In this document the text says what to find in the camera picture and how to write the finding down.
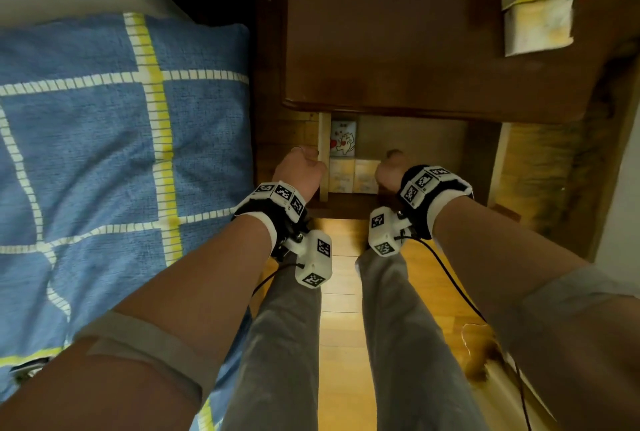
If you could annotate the person's right hand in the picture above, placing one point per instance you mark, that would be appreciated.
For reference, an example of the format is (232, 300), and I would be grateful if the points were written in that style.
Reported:
(391, 175)

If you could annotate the person's left hand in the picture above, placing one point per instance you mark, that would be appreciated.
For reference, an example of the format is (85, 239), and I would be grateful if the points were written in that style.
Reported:
(297, 170)

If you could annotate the person's right fingers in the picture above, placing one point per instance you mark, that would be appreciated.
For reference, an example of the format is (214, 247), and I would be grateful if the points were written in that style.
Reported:
(395, 153)

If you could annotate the person's left fingers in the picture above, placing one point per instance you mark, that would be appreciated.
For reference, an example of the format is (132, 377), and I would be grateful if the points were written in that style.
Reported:
(302, 150)

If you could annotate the wooden drawer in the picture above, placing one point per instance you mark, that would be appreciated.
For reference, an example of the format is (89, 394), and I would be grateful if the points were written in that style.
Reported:
(425, 140)

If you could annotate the person's right forearm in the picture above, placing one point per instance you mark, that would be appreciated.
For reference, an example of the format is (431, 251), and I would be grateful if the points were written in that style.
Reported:
(505, 265)

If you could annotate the person's left forearm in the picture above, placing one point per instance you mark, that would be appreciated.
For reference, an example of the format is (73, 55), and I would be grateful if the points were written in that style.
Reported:
(200, 290)

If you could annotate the pale yellow box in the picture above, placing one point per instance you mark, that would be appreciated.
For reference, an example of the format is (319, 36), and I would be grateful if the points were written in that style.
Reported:
(342, 175)
(366, 176)

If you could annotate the white cartoon cat card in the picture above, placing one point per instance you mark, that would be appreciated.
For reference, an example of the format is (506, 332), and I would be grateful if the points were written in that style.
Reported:
(344, 138)

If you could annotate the black white marker wristband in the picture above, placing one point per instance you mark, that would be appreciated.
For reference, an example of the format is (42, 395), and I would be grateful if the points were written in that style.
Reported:
(275, 205)
(425, 190)

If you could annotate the brown wooden nightstand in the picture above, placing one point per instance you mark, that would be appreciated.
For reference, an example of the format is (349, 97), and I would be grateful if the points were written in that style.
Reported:
(425, 45)

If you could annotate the cream yellow box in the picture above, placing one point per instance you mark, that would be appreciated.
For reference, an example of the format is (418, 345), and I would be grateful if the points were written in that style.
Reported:
(537, 25)

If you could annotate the blue checked blanket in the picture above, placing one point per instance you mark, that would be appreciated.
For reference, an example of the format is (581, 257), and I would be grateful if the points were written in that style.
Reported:
(100, 155)

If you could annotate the grey trousers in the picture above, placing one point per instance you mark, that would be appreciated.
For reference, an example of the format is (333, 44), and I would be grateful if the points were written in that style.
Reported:
(280, 355)

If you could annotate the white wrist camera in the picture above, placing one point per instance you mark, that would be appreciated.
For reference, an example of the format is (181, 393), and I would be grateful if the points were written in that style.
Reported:
(384, 233)
(315, 258)

